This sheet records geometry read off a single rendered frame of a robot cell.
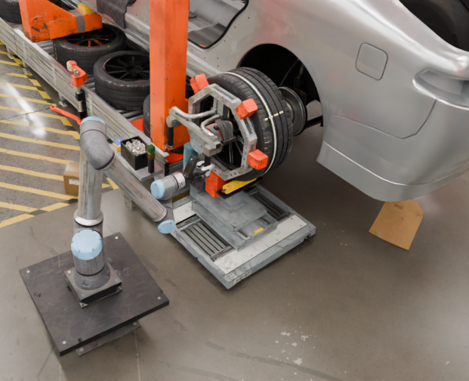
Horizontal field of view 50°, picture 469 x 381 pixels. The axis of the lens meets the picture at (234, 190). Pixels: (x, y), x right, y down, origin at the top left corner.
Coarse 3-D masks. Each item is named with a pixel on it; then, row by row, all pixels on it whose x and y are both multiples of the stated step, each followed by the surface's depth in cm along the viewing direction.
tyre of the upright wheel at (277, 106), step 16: (208, 80) 297; (224, 80) 286; (240, 80) 282; (256, 80) 285; (240, 96) 280; (256, 96) 279; (272, 96) 283; (256, 112) 276; (272, 112) 281; (288, 112) 287; (256, 128) 280; (272, 128) 280; (288, 128) 288; (272, 144) 284; (288, 144) 294; (240, 176) 309; (256, 176) 298
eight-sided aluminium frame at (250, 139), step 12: (216, 84) 289; (192, 96) 301; (204, 96) 292; (216, 96) 283; (228, 96) 282; (192, 108) 306; (192, 120) 311; (240, 120) 275; (192, 132) 316; (252, 132) 278; (252, 144) 282; (204, 156) 317; (216, 168) 311; (240, 168) 291; (252, 168) 292
